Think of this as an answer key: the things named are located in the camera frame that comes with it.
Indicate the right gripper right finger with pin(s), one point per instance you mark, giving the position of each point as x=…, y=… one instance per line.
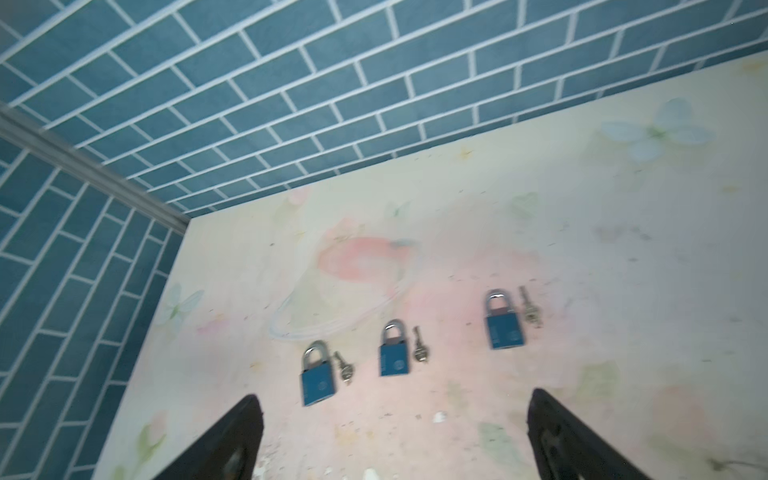
x=564, y=447

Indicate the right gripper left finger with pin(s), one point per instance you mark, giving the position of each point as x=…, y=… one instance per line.
x=227, y=450

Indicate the blue padlock with key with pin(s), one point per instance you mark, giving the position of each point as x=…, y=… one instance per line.
x=502, y=322

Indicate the silver key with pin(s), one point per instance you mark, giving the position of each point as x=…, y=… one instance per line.
x=346, y=369
x=531, y=312
x=421, y=351

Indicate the floral table mat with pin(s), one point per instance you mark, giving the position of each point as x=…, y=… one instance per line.
x=637, y=223

